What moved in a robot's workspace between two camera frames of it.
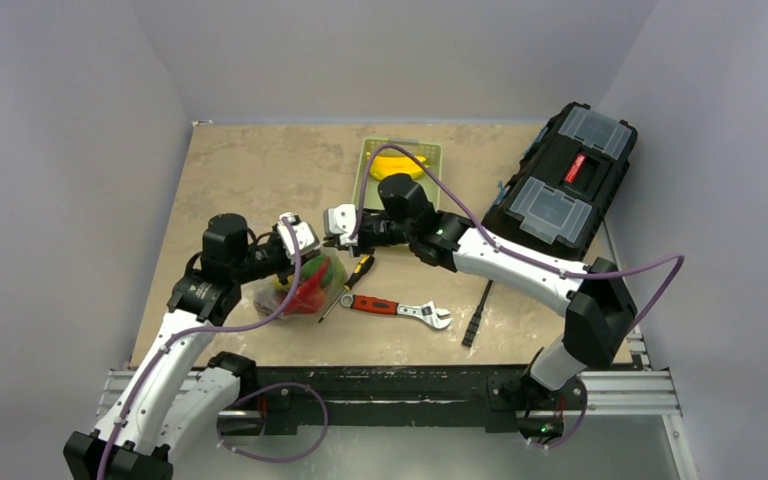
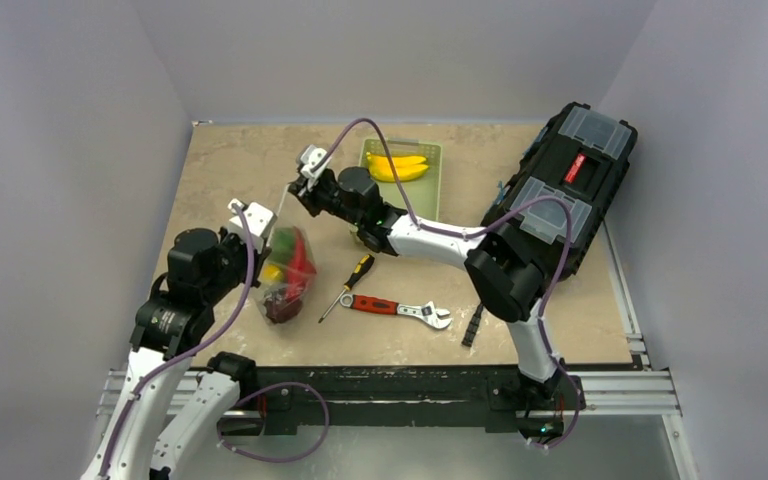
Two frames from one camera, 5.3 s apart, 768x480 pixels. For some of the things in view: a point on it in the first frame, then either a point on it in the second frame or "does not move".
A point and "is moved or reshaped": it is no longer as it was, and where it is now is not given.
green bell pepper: [334, 274] is moved or reshaped
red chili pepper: [309, 297] is moved or reshaped
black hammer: [474, 322] does not move
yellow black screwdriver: [366, 262] does not move
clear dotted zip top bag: [321, 286] is moved or reshaped
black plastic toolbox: [557, 201] does not move
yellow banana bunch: [394, 164] does not move
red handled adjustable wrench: [427, 311] does not move
